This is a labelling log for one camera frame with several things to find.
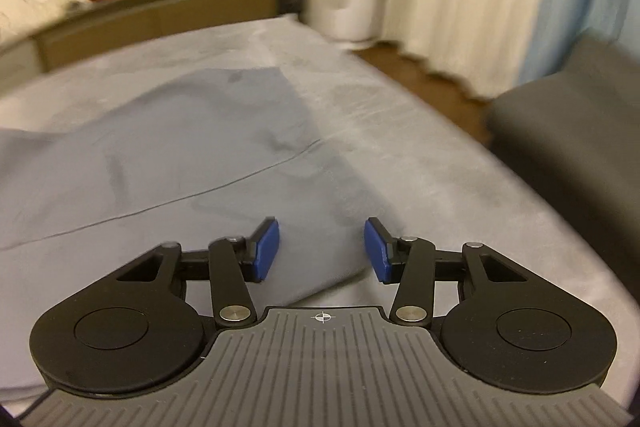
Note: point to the black bag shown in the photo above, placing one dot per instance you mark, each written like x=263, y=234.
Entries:
x=294, y=2

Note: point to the long low sideboard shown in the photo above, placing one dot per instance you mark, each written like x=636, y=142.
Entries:
x=150, y=19

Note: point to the grey sofa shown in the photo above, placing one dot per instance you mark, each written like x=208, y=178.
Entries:
x=575, y=132

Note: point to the grey pants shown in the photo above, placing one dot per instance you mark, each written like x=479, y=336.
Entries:
x=175, y=147

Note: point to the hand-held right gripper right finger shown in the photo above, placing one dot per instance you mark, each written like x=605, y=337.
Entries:
x=376, y=252

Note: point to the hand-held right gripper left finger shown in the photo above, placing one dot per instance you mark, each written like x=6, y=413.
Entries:
x=266, y=252

